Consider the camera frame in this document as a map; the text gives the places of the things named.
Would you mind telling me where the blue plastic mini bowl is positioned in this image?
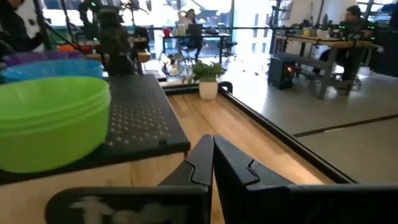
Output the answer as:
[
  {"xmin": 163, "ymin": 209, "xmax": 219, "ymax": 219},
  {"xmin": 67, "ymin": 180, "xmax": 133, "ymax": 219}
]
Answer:
[{"xmin": 0, "ymin": 58, "xmax": 105, "ymax": 84}]

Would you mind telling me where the black computer tower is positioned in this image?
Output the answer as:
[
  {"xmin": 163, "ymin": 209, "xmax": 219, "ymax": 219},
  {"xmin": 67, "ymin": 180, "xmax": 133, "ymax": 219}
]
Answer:
[{"xmin": 267, "ymin": 57, "xmax": 296, "ymax": 91}]

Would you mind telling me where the purple plastic mini bowl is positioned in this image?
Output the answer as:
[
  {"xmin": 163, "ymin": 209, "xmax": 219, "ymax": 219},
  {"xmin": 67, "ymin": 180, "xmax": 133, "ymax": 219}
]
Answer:
[{"xmin": 3, "ymin": 50, "xmax": 85, "ymax": 67}]

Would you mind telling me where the potted plant white pot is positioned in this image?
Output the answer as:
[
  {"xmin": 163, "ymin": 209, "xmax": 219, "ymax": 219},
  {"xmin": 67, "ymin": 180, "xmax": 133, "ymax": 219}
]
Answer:
[{"xmin": 190, "ymin": 61, "xmax": 226, "ymax": 101}]

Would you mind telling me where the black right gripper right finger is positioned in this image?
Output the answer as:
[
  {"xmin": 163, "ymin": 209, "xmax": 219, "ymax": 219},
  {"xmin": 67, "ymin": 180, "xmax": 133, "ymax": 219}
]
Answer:
[{"xmin": 214, "ymin": 136, "xmax": 398, "ymax": 224}]

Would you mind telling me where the black perforated metal stand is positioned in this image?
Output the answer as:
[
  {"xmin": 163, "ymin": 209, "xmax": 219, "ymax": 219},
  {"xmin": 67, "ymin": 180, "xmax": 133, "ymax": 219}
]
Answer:
[{"xmin": 0, "ymin": 73, "xmax": 191, "ymax": 186}]

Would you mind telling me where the black office desk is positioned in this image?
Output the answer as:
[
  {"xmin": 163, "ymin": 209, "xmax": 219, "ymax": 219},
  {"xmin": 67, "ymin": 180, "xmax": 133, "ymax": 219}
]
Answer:
[{"xmin": 160, "ymin": 32, "xmax": 233, "ymax": 63}]

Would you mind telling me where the black laptop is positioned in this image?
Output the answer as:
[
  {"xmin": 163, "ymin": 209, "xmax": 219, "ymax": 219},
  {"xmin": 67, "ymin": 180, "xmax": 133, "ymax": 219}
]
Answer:
[{"xmin": 186, "ymin": 23, "xmax": 205, "ymax": 37}]

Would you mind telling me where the person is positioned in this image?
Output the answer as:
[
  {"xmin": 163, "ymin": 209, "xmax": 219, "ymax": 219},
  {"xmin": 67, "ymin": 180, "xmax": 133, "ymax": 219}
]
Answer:
[
  {"xmin": 0, "ymin": 0, "xmax": 44, "ymax": 54},
  {"xmin": 183, "ymin": 8, "xmax": 203, "ymax": 60},
  {"xmin": 313, "ymin": 4, "xmax": 377, "ymax": 82}
]

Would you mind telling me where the black office chair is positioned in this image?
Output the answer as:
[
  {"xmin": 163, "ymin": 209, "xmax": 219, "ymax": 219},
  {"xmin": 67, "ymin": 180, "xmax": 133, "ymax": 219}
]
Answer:
[{"xmin": 217, "ymin": 23, "xmax": 238, "ymax": 60}]

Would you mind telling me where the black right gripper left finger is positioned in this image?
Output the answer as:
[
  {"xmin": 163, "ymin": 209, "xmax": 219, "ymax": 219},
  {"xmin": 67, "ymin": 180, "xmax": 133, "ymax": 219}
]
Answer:
[{"xmin": 44, "ymin": 134, "xmax": 214, "ymax": 224}]

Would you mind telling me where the wooden workbench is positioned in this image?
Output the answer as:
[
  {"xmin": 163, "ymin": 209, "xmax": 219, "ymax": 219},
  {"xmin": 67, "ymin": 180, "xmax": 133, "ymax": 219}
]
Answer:
[{"xmin": 275, "ymin": 34, "xmax": 385, "ymax": 100}]

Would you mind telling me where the black aluminium table frame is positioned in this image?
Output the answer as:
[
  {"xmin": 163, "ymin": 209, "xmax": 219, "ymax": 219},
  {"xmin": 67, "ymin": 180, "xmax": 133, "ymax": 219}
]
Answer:
[{"xmin": 160, "ymin": 80, "xmax": 358, "ymax": 185}]

